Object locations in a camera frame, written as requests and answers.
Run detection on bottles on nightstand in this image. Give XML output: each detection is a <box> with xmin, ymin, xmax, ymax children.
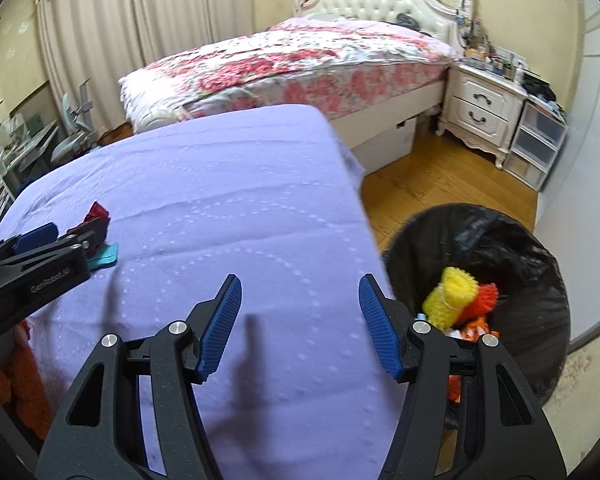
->
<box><xmin>460</xmin><ymin>35</ymin><xmax>528</xmax><ymax>81</ymax></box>

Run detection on dark red scrunchie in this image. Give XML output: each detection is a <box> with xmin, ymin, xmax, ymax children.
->
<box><xmin>82</xmin><ymin>201</ymin><xmax>112</xmax><ymax>261</ymax></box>

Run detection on yellow foam net bundle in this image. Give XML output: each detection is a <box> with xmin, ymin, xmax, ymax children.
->
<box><xmin>422</xmin><ymin>266</ymin><xmax>481</xmax><ymax>331</ymax></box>

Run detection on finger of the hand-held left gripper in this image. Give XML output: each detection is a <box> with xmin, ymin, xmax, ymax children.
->
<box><xmin>0</xmin><ymin>224</ymin><xmax>59</xmax><ymax>265</ymax></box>
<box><xmin>55</xmin><ymin>217</ymin><xmax>111</xmax><ymax>261</ymax></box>

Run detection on bed with floral quilt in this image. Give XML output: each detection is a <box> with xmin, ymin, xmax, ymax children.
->
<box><xmin>119</xmin><ymin>16</ymin><xmax>463</xmax><ymax>133</ymax></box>

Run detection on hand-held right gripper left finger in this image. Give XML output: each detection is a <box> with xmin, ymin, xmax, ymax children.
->
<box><xmin>35</xmin><ymin>274</ymin><xmax>243</xmax><ymax>480</ymax></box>

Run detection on black bag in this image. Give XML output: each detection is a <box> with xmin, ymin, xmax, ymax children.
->
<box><xmin>522</xmin><ymin>72</ymin><xmax>563</xmax><ymax>111</ymax></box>

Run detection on teal packet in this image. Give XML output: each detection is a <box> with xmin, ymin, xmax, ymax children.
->
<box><xmin>84</xmin><ymin>242</ymin><xmax>120</xmax><ymax>271</ymax></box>

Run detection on grey desk chair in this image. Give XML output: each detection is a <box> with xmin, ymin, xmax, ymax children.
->
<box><xmin>50</xmin><ymin>92</ymin><xmax>101</xmax><ymax>161</ymax></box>

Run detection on white nightstand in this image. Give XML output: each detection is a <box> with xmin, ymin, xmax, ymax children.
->
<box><xmin>436</xmin><ymin>60</ymin><xmax>531</xmax><ymax>170</ymax></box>

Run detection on orange foam net bundle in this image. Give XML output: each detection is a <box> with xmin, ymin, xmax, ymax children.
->
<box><xmin>460</xmin><ymin>282</ymin><xmax>500</xmax><ymax>321</ymax></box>

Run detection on plastic drawer unit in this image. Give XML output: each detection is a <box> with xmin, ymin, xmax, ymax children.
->
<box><xmin>502</xmin><ymin>100</ymin><xmax>568</xmax><ymax>192</ymax></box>

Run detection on orange plastic bag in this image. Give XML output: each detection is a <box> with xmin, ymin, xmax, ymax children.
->
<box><xmin>447</xmin><ymin>317</ymin><xmax>503</xmax><ymax>403</ymax></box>

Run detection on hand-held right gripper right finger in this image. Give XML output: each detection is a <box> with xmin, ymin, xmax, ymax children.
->
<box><xmin>358</xmin><ymin>274</ymin><xmax>566</xmax><ymax>480</ymax></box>

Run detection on black trash bin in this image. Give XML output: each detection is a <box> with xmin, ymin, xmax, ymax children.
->
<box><xmin>382</xmin><ymin>203</ymin><xmax>572</xmax><ymax>411</ymax></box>

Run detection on grey study desk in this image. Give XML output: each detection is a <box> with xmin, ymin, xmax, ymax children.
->
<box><xmin>0</xmin><ymin>120</ymin><xmax>61</xmax><ymax>183</ymax></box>

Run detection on beige curtains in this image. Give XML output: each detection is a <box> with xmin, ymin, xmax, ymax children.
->
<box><xmin>35</xmin><ymin>0</ymin><xmax>256</xmax><ymax>131</ymax></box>

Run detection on grey stand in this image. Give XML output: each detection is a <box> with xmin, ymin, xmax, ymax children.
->
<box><xmin>77</xmin><ymin>79</ymin><xmax>95</xmax><ymax>128</ymax></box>

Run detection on white storage box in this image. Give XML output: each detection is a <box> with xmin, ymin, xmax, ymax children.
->
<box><xmin>352</xmin><ymin>117</ymin><xmax>416</xmax><ymax>176</ymax></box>

